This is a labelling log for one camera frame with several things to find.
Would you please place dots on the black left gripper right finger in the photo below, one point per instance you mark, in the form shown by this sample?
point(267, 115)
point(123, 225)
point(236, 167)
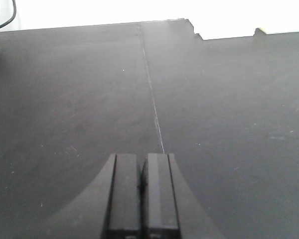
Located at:
point(169, 208)

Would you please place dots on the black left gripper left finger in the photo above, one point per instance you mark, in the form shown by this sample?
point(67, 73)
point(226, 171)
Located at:
point(108, 208)

